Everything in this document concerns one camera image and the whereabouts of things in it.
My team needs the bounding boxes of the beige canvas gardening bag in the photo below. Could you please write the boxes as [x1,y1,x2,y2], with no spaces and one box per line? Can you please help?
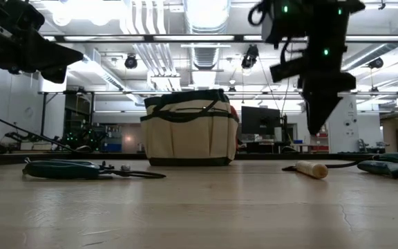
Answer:
[140,89,240,167]

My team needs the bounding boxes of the green handled garden tool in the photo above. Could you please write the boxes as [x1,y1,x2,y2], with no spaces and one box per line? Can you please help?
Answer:
[325,152,398,180]

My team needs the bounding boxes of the green handled pruning shears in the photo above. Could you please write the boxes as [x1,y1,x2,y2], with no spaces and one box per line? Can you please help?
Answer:
[21,157,167,181]

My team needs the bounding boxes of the wooden handled garden tool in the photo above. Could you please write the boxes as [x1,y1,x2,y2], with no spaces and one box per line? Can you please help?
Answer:
[281,160,330,180]

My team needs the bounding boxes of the black overhead frame beam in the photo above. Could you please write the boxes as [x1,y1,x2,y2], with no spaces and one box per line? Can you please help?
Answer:
[43,33,398,44]

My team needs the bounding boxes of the silver ventilation duct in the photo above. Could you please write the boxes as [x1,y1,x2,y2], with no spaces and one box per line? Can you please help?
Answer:
[183,0,233,70]

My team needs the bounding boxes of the black ceiling spotlight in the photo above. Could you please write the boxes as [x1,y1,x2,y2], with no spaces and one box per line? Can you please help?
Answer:
[240,44,260,69]
[124,53,139,70]
[368,57,385,69]

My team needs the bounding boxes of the blue storage bin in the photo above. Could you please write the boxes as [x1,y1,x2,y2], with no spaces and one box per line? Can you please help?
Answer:
[100,142,123,154]

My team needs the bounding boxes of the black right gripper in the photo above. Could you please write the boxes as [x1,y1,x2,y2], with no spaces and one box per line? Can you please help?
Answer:
[297,41,357,136]

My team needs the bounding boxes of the black computer monitor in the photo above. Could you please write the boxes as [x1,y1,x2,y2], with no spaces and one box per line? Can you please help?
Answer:
[240,105,282,136]

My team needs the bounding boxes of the background robot with green lights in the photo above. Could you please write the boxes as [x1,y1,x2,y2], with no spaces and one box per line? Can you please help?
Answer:
[60,126,100,152]

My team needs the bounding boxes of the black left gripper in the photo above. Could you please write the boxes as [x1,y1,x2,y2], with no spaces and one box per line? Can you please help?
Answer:
[0,0,84,84]

